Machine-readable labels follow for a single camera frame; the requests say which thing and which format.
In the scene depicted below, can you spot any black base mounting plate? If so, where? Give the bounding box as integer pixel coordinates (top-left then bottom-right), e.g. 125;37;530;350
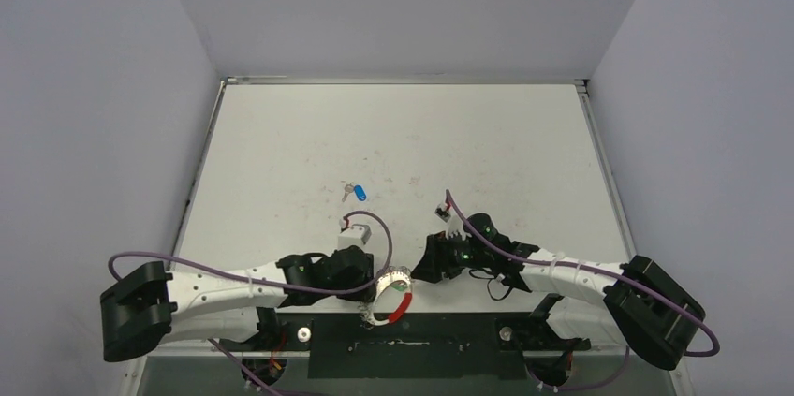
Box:
221;312;591;380

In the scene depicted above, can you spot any purple cable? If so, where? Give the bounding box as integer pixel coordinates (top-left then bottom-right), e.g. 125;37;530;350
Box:
108;211;394;297
444;188;721;358

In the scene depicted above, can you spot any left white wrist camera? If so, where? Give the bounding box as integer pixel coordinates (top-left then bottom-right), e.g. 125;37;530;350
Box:
337;224;372;250

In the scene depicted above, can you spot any metal keyring with red handle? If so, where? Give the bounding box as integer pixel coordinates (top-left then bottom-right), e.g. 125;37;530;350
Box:
360;267;413;328

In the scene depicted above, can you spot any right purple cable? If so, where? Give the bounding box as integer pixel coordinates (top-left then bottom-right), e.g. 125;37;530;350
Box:
444;188;721;358

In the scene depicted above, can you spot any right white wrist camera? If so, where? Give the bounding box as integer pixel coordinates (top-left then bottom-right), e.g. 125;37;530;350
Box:
434;202;468;241

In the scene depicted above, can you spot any blue capped key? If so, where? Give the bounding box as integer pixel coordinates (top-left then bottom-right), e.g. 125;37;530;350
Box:
341;183;367;202

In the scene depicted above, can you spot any aluminium table frame rail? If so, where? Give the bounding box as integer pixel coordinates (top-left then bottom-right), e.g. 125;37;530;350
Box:
126;77;690;396

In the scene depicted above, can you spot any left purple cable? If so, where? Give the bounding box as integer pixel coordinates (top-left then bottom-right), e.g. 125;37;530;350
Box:
108;211;394;297

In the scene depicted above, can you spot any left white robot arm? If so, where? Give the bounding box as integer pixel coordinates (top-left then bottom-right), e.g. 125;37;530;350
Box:
100;245;375;362

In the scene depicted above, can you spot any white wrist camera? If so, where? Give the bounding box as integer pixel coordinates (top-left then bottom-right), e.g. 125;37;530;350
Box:
337;224;372;250
434;202;468;241

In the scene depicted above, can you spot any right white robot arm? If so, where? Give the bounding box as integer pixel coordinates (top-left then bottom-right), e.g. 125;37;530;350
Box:
411;212;705;371

